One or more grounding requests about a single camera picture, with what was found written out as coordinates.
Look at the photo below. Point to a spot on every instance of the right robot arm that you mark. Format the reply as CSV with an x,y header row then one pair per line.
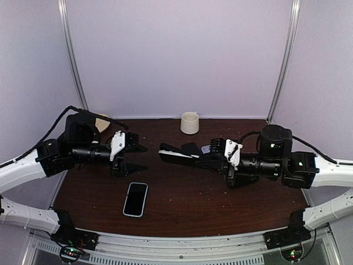
x,y
274,153

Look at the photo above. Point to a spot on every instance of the phone in light-blue case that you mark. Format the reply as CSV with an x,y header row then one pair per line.
x,y
135,200

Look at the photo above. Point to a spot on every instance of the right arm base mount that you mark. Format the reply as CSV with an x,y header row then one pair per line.
x,y
286,237

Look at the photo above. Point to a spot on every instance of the aluminium corner post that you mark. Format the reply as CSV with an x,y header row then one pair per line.
x,y
290,41
62,8

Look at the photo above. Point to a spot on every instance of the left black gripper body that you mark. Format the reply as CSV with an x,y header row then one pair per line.
x,y
116,167

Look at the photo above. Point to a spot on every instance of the beige ceramic plate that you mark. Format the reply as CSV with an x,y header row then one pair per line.
x,y
101,124

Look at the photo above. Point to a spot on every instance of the right aluminium corner post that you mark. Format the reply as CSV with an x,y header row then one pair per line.
x,y
290,41

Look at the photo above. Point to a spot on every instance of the black phone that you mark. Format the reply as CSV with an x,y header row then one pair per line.
x,y
191,149
177,158

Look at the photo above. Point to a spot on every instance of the cream textured mug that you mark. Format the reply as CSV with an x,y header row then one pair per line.
x,y
189,123

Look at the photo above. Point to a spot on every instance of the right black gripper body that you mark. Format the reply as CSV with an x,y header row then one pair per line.
x,y
229,174

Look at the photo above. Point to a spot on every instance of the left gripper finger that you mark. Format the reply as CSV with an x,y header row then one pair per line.
x,y
130,168
135,148

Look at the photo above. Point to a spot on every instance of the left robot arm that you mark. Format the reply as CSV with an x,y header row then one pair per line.
x,y
88,139

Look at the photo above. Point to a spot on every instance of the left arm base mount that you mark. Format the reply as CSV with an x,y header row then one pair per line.
x,y
84,240

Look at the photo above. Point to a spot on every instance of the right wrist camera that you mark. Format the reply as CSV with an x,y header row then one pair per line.
x,y
227,150

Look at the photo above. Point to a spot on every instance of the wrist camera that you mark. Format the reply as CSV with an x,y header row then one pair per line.
x,y
119,140
227,150

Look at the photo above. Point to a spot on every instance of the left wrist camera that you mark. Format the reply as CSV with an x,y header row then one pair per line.
x,y
119,140

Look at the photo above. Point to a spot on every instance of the left aluminium corner post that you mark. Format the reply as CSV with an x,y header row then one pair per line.
x,y
62,8

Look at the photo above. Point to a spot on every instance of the lilac silicone phone case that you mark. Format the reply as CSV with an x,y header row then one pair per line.
x,y
206,149

